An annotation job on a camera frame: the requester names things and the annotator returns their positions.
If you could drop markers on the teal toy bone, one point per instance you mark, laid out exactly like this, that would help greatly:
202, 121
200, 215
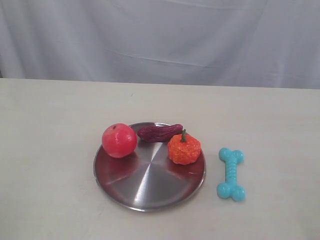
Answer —
230, 188

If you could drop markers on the purple toy sweet potato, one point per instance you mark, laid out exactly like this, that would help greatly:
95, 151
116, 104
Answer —
155, 134

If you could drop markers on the orange toy pumpkin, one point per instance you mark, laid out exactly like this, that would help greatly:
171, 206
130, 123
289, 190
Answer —
184, 149

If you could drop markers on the red apple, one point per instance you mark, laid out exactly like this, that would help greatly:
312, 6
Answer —
119, 140

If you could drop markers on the round steel plate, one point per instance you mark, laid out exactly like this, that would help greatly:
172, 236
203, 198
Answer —
147, 180

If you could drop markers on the white backdrop cloth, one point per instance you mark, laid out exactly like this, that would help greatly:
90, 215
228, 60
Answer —
249, 43

